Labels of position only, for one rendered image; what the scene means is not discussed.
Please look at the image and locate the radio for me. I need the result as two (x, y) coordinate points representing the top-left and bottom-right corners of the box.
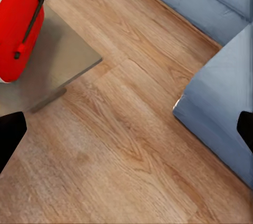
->
(0, 0), (44, 83)

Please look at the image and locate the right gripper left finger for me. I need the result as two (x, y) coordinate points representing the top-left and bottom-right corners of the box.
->
(0, 111), (27, 173)

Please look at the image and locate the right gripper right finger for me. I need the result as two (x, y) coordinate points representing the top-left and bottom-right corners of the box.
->
(237, 111), (253, 152)

